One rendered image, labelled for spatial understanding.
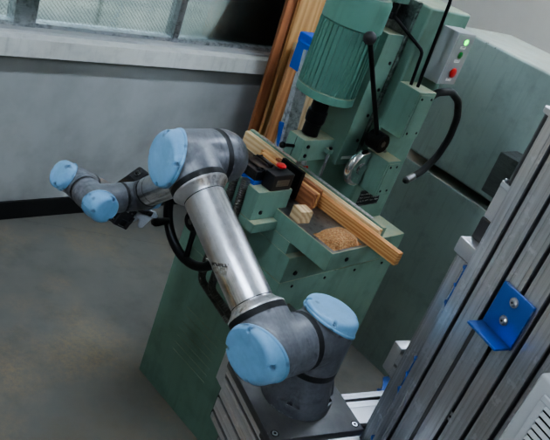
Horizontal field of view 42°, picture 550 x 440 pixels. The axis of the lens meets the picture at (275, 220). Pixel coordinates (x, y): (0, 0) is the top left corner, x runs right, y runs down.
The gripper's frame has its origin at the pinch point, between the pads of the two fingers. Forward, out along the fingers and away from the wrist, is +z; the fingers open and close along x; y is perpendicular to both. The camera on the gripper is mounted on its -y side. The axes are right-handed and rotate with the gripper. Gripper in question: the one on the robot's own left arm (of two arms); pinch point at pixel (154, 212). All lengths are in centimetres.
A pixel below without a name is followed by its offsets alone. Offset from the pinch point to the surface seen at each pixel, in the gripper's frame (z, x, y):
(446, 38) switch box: 29, 26, -90
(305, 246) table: 18.3, 36.2, -17.9
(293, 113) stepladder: 82, -49, -55
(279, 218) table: 17.0, 24.4, -19.7
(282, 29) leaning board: 99, -99, -88
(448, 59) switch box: 32, 29, -86
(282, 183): 10.5, 22.8, -28.0
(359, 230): 30, 40, -30
